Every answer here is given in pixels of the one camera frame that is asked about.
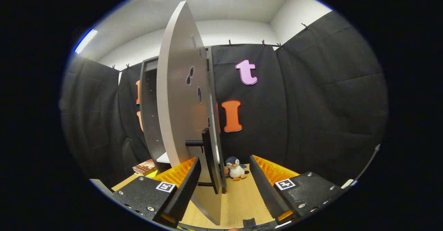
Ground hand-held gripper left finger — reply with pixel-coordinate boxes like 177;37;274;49
111;157;202;228

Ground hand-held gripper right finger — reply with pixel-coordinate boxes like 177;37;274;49
249;155;345;224

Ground black door handle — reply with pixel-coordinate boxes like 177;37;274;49
186;128;219;194

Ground grey shoe cabinet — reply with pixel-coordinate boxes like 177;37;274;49
139;46;227;193

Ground penguin plush toy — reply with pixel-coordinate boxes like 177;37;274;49
224;156;250;182

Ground brown book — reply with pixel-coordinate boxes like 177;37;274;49
132;159;158;177

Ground black backdrop cloth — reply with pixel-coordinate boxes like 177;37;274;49
60;10;389;186

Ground row of black cloth clips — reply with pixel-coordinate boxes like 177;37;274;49
85;23;310;71

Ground narrow ceiling light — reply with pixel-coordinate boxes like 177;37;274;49
74;29;98;54

